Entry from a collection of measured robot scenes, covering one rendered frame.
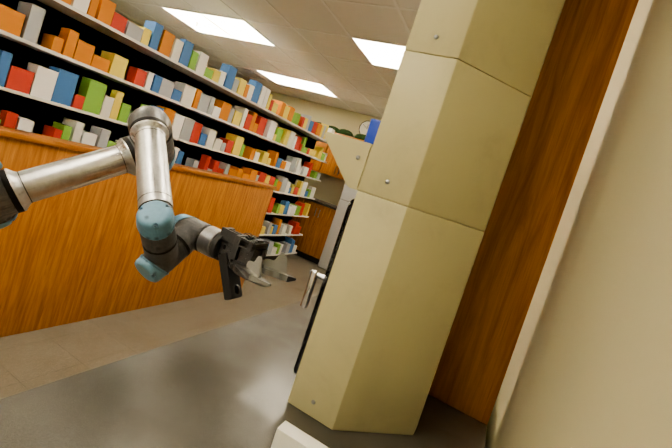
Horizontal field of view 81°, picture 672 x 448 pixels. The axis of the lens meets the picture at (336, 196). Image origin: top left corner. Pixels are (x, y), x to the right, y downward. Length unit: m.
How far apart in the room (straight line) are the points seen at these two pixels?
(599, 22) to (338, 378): 1.06
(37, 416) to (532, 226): 1.07
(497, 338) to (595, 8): 0.88
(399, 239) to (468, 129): 0.26
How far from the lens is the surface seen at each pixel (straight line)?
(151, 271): 1.02
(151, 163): 1.05
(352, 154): 0.82
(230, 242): 1.00
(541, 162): 1.14
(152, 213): 0.92
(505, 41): 0.90
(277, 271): 1.00
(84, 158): 1.27
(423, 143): 0.79
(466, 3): 0.87
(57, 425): 0.79
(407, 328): 0.86
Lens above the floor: 1.42
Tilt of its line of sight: 2 degrees down
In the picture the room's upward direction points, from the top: 18 degrees clockwise
